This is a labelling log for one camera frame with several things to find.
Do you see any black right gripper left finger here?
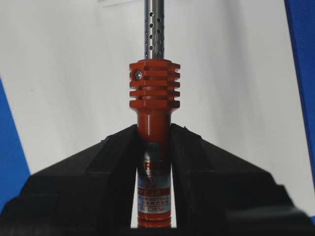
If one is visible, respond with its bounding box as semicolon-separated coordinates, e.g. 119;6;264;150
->
0;125;140;236

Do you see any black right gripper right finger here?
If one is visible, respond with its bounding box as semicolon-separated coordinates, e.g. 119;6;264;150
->
170;124;315;236

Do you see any orange-handled soldering iron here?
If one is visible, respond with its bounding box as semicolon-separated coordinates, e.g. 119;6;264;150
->
129;0;180;228

